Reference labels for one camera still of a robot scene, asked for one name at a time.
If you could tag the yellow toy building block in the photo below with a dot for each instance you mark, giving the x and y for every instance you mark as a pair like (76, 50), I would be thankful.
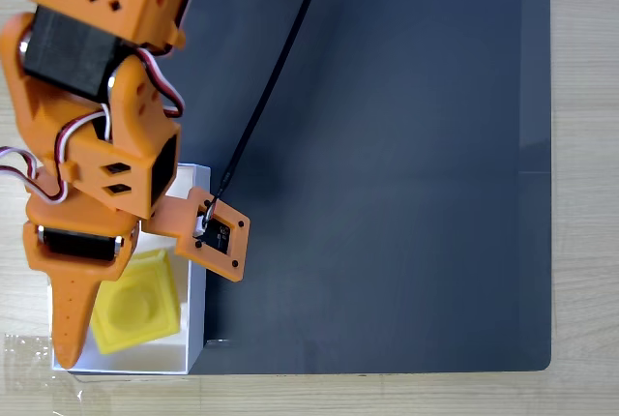
(138, 312)

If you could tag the white open cardboard box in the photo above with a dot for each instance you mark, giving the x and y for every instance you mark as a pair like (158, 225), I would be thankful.
(145, 359)

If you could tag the clear adhesive tape piece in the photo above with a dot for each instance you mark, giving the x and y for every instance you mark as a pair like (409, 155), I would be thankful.
(29, 363)

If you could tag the dark grey table mat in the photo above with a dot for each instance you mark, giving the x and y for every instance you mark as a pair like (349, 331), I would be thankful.
(387, 193)

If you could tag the orange camera mount with board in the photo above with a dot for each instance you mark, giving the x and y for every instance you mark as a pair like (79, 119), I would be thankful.
(167, 218)

